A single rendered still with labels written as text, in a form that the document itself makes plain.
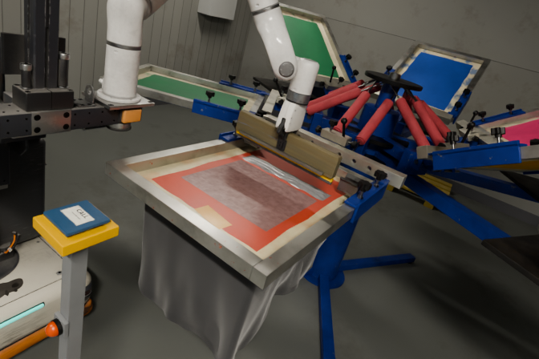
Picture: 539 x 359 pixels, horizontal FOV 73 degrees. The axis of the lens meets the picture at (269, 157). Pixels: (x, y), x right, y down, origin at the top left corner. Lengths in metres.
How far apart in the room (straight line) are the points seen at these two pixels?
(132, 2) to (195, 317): 0.91
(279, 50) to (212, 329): 0.83
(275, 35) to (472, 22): 4.02
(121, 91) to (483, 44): 4.30
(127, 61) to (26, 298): 1.02
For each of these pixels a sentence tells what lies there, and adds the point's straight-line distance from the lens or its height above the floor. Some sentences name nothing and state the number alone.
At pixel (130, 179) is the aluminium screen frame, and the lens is 1.04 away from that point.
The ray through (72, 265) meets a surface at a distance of 0.98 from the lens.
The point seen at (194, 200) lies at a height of 0.96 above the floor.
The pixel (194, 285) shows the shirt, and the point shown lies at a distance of 1.12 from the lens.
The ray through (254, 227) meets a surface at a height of 0.96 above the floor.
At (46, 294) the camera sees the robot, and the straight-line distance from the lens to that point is 1.75.
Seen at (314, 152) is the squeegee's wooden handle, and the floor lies 1.12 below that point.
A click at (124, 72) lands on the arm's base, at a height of 1.23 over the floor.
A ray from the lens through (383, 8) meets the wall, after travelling 5.16.
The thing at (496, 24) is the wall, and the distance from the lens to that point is 4.93.
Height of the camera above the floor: 1.49
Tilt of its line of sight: 22 degrees down
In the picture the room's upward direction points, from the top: 15 degrees clockwise
